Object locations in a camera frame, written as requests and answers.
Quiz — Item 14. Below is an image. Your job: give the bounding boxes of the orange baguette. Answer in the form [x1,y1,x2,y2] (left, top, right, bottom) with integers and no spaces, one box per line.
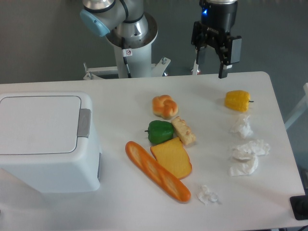
[125,141,191,203]

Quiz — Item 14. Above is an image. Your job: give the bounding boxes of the green bell pepper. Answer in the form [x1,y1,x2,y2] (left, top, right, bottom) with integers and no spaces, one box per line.
[145,120,174,145]

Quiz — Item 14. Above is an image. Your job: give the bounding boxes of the black device at edge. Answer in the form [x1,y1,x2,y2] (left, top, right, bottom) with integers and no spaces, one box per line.
[290,195,308,220]

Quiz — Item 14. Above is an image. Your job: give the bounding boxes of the yellow toast slice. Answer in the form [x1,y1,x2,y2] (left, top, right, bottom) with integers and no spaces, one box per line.
[150,137,192,179]

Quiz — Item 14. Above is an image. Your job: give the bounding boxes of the crumpled white tissue upper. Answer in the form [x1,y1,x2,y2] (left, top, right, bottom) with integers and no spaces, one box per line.
[230,114,253,139]

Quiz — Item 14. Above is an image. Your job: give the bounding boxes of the knotted bread roll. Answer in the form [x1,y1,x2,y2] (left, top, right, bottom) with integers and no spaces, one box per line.
[152,95,179,119]

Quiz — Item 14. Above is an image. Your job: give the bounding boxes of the white frame at right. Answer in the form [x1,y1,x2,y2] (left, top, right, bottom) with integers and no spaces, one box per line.
[284,83,308,130]

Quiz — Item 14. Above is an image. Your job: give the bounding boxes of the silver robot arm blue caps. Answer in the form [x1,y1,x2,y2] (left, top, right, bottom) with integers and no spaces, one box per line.
[80,0,242,79]

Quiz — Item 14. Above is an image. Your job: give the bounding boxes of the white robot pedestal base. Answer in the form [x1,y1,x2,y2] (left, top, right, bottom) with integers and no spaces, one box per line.
[83,44,171,80]

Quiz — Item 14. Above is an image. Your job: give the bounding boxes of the white trash can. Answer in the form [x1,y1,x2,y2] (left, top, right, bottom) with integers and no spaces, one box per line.
[0,91,102,193]

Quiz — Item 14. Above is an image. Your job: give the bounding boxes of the crumpled white tissue middle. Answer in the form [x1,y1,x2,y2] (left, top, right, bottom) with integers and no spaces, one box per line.
[232,140,270,160]

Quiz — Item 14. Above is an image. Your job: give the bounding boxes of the crumpled white tissue lower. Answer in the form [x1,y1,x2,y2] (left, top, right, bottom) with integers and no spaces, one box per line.
[229,156,258,177]

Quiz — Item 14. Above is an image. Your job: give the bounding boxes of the small crumpled white tissue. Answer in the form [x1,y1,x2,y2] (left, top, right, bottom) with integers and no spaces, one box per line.
[196,185,220,205]

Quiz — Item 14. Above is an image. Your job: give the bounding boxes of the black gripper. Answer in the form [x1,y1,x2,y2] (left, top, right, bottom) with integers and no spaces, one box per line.
[191,0,242,78]

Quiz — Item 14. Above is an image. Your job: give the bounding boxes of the beige pastry stick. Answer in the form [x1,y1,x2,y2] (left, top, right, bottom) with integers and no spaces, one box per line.
[171,116,196,146]

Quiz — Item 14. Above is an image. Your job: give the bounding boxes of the yellow bell pepper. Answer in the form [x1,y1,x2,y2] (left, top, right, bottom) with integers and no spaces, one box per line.
[224,90,254,112]

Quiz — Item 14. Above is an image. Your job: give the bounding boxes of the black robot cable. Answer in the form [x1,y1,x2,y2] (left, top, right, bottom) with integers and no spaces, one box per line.
[121,37,132,78]

